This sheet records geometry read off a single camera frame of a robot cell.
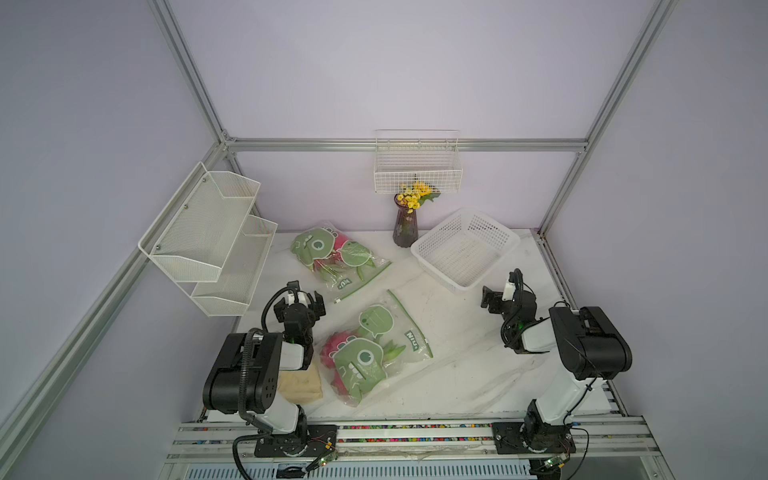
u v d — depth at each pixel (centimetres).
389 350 85
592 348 49
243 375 41
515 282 84
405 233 111
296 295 79
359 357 77
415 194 98
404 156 106
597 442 73
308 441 73
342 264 104
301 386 82
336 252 103
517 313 76
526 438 69
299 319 72
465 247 115
